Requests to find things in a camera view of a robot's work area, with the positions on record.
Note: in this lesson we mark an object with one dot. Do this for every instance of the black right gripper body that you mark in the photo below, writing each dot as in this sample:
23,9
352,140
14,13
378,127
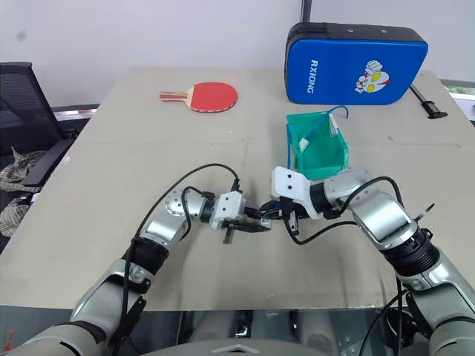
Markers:
302,210

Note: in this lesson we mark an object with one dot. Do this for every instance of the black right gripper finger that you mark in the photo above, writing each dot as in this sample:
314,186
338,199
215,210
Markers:
268,209
291,222

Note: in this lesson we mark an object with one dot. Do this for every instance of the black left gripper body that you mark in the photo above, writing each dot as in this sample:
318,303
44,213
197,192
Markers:
251,215

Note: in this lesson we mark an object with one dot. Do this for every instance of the small white coupler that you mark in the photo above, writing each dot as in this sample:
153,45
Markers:
266,221
334,126

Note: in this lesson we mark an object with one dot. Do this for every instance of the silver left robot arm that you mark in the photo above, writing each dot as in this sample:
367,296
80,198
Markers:
163,226

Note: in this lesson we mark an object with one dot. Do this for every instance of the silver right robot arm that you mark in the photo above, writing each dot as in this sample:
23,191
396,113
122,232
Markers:
378,215

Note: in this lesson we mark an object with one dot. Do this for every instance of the green plastic bin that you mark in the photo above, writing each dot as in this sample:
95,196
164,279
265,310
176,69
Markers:
319,155

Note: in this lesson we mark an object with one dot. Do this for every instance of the grey robot torso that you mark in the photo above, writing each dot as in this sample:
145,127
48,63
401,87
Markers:
237,348

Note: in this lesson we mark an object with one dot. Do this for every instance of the red table tennis paddle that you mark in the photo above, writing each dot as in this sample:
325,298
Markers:
211,94

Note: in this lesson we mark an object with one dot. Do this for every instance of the blue RXIONG kick pad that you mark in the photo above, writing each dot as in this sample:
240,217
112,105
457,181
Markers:
334,74

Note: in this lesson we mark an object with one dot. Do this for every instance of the black bar clamp tool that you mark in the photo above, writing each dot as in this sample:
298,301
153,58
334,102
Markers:
430,107

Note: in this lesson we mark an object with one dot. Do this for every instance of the black vertical pole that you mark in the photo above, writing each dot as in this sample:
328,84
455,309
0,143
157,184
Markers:
306,11

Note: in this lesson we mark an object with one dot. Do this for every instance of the plaid cloth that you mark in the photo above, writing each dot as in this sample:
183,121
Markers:
15,174

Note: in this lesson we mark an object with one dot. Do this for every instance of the black mesh office chair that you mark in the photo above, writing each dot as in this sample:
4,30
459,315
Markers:
22,100

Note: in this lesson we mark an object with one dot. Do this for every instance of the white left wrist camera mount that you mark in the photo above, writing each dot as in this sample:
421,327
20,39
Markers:
228,207

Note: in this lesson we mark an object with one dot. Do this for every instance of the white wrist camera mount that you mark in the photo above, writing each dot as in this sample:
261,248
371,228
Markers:
228,207
291,183

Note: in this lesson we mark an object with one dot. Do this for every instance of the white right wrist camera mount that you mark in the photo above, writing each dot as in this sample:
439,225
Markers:
291,183

